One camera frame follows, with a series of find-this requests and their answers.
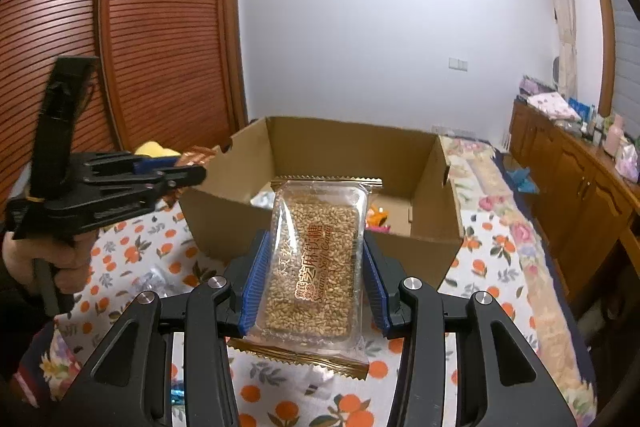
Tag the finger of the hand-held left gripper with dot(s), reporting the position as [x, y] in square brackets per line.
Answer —
[185, 177]
[155, 164]

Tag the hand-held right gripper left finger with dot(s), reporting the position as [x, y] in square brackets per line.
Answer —
[252, 282]

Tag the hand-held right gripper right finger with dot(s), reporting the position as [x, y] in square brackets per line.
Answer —
[375, 287]

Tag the brown striped snack packet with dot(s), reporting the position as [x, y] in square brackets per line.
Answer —
[197, 155]

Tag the cardboard box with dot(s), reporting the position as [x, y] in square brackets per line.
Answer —
[215, 217]

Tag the clear sesame candy packet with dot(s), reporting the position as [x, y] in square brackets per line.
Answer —
[312, 257]

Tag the silver foil packet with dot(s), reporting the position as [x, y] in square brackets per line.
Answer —
[262, 201]
[147, 281]

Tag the person's left hand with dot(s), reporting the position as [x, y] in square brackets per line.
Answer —
[67, 262]

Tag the yellow cloth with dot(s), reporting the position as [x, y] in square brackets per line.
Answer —
[155, 149]

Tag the orange-print bedsheet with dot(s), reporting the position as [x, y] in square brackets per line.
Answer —
[480, 267]

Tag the wooden louvred wardrobe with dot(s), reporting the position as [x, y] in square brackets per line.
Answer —
[150, 32]

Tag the floral blanket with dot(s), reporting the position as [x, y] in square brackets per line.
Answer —
[520, 232]

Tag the teal cloth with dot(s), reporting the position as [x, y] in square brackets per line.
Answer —
[524, 181]

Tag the wooden sideboard cabinet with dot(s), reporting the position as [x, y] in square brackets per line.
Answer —
[565, 177]

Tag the folded floral cloth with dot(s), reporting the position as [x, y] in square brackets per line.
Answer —
[552, 104]

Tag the blue white packet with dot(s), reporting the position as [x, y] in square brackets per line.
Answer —
[581, 109]

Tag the pink bottle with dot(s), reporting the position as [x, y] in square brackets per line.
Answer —
[614, 137]

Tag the pink plastic bag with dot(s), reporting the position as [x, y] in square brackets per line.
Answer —
[629, 162]

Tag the pale curtain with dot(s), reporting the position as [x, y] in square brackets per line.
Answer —
[562, 17]

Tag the window blind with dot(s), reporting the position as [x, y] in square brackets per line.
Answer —
[627, 72]

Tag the white wall switch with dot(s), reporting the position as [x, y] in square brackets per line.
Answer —
[458, 64]

